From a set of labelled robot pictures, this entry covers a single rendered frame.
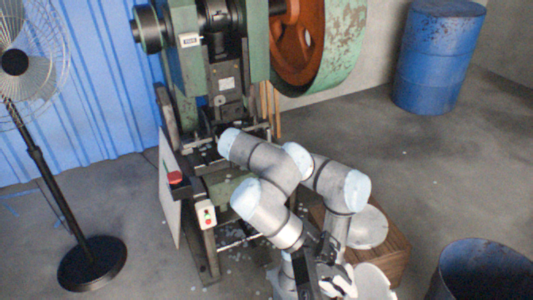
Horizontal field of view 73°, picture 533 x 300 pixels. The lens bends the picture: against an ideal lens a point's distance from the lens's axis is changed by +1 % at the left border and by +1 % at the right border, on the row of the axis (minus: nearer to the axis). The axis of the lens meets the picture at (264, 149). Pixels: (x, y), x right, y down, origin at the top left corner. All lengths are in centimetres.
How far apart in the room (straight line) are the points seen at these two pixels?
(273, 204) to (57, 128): 244
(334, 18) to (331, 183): 61
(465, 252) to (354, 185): 99
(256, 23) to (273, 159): 89
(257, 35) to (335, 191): 78
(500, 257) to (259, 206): 145
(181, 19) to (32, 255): 180
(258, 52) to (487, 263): 142
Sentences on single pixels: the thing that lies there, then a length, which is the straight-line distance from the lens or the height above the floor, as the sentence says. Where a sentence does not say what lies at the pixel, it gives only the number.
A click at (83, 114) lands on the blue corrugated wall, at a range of 296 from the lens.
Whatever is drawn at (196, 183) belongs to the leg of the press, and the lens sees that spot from 175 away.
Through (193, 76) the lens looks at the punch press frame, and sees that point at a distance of 154.
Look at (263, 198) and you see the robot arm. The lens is 71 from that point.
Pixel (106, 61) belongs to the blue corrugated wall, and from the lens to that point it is 280.
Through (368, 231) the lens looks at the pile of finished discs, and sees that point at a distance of 190.
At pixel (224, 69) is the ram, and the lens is 162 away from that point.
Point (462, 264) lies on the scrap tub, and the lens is 203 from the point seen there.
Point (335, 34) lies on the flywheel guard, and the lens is 141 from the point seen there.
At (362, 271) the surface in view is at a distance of 96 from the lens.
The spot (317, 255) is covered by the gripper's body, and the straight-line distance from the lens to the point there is 80.
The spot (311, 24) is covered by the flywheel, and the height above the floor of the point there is 130.
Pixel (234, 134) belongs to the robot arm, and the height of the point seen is 133.
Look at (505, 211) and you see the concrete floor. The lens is 286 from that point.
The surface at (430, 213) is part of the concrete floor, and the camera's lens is 264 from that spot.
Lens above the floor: 180
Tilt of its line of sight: 37 degrees down
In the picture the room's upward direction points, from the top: 2 degrees counter-clockwise
